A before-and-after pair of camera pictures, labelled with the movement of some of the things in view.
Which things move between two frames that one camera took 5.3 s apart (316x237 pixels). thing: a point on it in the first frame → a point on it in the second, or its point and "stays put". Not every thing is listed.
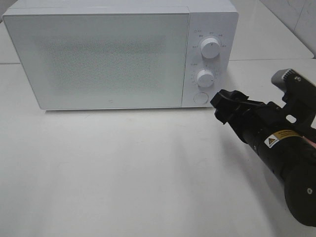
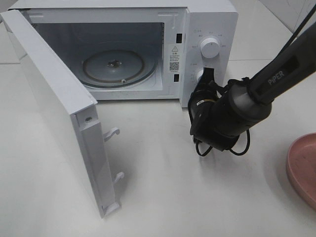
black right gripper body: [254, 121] → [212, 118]
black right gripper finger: [227, 99] → [208, 76]
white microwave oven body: [115, 54] stays put
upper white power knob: [210, 48] stays put
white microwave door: [103, 60] → [74, 115]
